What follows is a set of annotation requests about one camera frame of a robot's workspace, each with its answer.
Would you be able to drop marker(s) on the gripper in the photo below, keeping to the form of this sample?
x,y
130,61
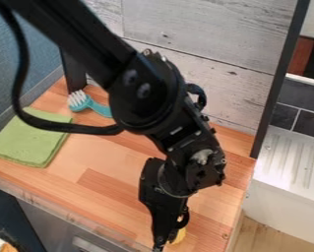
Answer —
x,y
159,200

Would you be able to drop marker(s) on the yellow toy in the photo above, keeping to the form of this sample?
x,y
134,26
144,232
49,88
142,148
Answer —
x,y
179,237

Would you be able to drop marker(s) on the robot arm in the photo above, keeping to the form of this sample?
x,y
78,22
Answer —
x,y
97,55

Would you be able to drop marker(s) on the teal brush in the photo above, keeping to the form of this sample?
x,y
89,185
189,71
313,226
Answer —
x,y
82,102

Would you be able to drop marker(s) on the toy sink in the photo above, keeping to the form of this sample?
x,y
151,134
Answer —
x,y
290,170

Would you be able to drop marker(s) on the green cloth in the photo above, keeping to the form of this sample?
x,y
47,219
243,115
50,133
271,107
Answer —
x,y
25,141

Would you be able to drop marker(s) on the black post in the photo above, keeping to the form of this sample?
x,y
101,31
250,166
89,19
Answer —
x,y
74,74

